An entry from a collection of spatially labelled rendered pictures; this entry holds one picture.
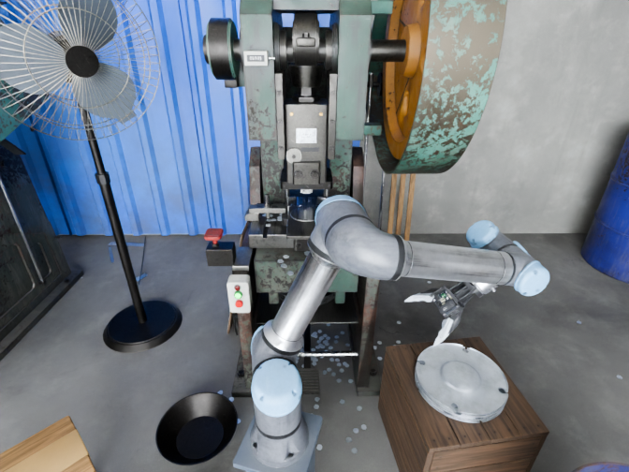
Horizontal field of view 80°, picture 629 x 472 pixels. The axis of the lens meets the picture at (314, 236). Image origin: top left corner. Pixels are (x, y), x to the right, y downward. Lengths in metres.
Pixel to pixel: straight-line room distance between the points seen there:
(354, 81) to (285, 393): 0.94
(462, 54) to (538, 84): 1.93
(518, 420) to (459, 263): 0.71
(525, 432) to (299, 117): 1.21
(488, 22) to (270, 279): 1.04
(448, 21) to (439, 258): 0.57
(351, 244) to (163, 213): 2.34
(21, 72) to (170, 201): 1.54
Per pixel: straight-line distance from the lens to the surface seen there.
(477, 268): 0.86
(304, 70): 1.36
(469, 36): 1.08
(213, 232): 1.38
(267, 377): 0.95
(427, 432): 1.30
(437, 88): 1.07
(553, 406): 2.02
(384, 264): 0.74
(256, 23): 1.29
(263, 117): 1.32
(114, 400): 1.95
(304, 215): 1.40
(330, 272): 0.89
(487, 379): 1.44
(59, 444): 1.46
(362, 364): 1.67
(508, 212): 3.22
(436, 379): 1.39
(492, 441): 1.36
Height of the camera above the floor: 1.40
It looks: 29 degrees down
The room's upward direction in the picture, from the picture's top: straight up
